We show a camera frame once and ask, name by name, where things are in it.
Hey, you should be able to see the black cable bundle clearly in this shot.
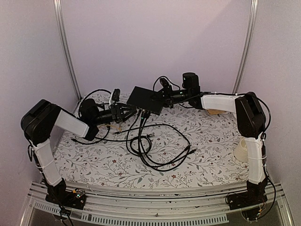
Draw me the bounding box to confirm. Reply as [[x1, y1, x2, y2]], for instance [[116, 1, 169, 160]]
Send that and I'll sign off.
[[126, 109, 197, 171]]

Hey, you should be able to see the black ethernet cable pulled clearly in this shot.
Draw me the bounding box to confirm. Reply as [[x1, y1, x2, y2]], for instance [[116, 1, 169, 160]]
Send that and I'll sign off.
[[71, 128, 132, 145]]

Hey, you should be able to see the left aluminium frame post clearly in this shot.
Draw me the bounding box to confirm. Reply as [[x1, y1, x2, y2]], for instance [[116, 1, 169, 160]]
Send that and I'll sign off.
[[53, 0, 82, 100]]

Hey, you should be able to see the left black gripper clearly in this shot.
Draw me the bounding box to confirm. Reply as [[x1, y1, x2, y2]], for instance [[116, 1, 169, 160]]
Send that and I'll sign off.
[[92, 103, 137, 126]]

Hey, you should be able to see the aluminium frame post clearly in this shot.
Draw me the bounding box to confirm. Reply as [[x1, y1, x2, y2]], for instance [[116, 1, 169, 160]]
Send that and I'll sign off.
[[53, 0, 82, 100], [232, 0, 259, 94]]

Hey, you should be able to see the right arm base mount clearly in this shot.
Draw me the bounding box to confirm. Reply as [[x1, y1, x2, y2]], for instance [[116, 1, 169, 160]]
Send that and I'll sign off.
[[225, 187, 268, 210]]

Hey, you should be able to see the front aluminium rail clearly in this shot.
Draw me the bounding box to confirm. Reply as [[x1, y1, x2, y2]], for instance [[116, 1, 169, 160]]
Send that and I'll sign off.
[[21, 181, 294, 224]]

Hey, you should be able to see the floral table mat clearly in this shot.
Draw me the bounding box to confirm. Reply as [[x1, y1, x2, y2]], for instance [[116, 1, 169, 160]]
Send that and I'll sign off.
[[54, 107, 249, 189]]

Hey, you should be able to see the woven bamboo tray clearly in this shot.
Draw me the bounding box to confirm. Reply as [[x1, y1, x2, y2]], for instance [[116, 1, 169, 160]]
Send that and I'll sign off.
[[207, 109, 227, 115]]

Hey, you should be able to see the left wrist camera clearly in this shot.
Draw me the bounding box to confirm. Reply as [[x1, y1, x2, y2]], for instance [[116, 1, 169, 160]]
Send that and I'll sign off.
[[109, 89, 120, 105]]

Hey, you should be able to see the black network switch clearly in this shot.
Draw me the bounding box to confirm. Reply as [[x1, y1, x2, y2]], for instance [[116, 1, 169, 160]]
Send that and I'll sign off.
[[127, 86, 163, 115]]

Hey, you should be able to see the right aluminium frame post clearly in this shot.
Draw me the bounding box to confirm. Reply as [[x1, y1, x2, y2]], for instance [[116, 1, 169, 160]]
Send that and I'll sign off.
[[232, 0, 259, 94]]

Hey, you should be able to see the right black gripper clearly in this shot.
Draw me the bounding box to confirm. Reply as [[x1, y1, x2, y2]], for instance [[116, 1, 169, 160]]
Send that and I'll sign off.
[[150, 85, 191, 108]]

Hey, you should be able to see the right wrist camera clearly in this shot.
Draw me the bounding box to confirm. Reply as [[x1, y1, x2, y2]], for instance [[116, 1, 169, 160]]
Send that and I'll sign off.
[[159, 77, 171, 88]]

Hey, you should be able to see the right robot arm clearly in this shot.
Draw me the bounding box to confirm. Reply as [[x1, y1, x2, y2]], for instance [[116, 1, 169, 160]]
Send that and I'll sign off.
[[154, 73, 271, 205]]

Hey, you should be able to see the cream ribbed cup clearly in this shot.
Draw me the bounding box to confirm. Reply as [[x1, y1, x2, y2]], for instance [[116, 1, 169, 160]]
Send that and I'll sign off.
[[234, 138, 248, 162]]

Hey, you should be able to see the yellow ethernet cable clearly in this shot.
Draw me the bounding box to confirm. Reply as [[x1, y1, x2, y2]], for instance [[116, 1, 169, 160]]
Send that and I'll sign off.
[[98, 124, 124, 132]]

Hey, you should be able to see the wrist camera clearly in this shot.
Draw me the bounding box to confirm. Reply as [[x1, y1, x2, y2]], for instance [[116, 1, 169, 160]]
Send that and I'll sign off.
[[109, 89, 120, 105], [159, 77, 171, 88]]

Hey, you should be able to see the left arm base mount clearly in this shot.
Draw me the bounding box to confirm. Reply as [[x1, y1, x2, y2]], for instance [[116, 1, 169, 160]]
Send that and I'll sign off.
[[45, 186, 87, 210]]

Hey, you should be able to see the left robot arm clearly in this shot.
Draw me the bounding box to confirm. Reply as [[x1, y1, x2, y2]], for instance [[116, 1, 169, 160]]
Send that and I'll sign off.
[[21, 98, 137, 204]]

